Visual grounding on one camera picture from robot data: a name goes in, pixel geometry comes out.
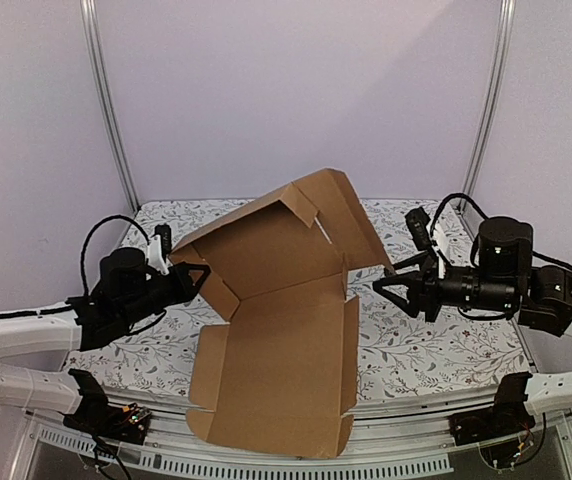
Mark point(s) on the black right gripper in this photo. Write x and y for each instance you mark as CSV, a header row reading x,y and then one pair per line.
x,y
429,290

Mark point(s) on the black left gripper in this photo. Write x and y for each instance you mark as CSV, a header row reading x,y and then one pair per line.
x,y
180,270

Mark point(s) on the brown cardboard box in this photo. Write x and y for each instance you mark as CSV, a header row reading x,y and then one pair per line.
x,y
278,373

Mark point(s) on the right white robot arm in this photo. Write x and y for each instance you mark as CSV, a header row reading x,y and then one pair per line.
x,y
504,284

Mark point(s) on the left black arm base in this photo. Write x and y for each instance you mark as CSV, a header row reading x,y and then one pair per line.
x,y
96,417

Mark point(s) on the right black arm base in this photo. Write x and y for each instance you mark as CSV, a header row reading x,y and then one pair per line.
x,y
496,420

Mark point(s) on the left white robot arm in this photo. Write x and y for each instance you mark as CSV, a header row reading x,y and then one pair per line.
x,y
45,329

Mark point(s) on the floral patterned table mat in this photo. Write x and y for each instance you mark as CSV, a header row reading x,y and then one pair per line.
x,y
398,357

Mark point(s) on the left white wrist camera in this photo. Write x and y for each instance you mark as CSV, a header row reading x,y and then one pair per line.
x,y
159,248

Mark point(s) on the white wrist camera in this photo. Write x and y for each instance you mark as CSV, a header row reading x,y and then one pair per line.
x,y
159,248
418,224

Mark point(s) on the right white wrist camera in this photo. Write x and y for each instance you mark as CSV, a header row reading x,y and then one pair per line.
x,y
418,224

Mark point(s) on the aluminium front rail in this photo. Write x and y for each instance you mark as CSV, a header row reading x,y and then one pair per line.
x,y
405,438

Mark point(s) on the right aluminium frame post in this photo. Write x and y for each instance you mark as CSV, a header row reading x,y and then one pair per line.
x,y
492,95

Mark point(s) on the aluminium frame post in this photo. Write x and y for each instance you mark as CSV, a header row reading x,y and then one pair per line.
x,y
92,35
492,95

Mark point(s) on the left aluminium frame post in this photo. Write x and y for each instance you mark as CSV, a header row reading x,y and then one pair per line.
x,y
92,35

